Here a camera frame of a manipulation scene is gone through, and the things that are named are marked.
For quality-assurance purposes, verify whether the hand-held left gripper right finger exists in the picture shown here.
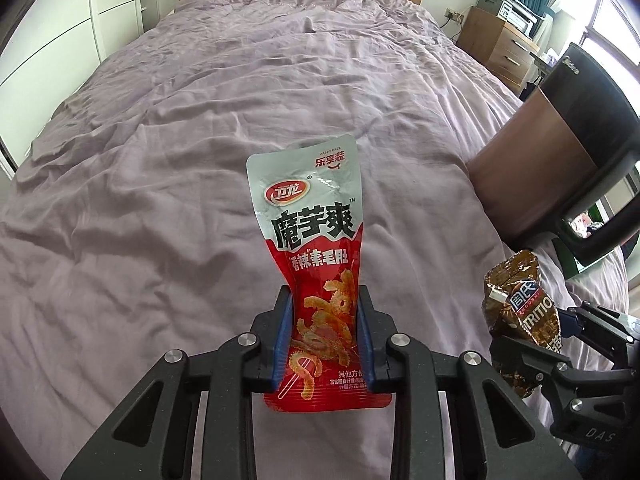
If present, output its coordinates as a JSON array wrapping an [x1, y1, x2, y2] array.
[[357, 285, 583, 480]]

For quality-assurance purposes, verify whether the bed with purple duvet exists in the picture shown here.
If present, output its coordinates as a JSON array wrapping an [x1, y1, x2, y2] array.
[[0, 0, 631, 480]]

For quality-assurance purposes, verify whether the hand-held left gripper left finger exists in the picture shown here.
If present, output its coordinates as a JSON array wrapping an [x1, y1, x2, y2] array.
[[60, 287, 293, 480]]

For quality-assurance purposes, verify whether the grey printer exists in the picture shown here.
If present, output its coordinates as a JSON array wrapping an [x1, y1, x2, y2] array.
[[475, 0, 553, 36]]

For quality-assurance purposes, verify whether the red and silver snack pouch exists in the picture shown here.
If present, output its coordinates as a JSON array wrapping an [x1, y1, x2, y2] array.
[[246, 133, 393, 413]]

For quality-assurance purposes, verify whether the brown chair with black frame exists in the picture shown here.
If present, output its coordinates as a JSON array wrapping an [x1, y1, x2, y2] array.
[[465, 42, 640, 268]]

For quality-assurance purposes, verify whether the wooden nightstand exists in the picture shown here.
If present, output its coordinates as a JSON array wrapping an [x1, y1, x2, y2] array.
[[457, 6, 542, 95]]

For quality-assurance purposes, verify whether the brown foil snack packet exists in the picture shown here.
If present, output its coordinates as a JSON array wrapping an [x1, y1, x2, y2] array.
[[481, 249, 563, 399]]

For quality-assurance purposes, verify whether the white wardrobe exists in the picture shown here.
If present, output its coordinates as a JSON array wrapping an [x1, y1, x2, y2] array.
[[0, 0, 196, 166]]

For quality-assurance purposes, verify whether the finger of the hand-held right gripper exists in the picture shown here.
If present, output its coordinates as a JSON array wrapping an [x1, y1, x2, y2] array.
[[490, 336, 588, 413], [559, 302, 640, 350]]

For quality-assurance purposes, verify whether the window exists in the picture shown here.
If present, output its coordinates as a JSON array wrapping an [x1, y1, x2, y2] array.
[[582, 0, 640, 68]]

